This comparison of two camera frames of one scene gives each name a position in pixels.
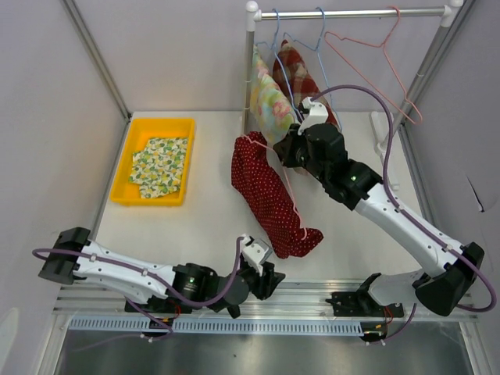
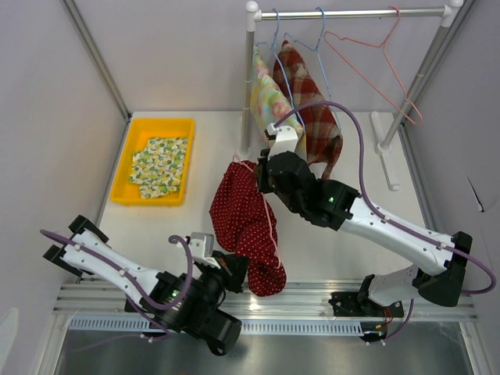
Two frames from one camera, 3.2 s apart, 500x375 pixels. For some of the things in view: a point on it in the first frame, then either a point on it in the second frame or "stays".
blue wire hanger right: (317, 51) stays
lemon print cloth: (158, 169) stays
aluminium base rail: (294, 298) stays
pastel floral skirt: (272, 111) stays
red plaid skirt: (294, 73) stays
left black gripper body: (258, 285) → (213, 281)
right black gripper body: (315, 168) → (267, 185)
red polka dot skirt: (262, 184) → (243, 220)
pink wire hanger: (286, 177) → (269, 206)
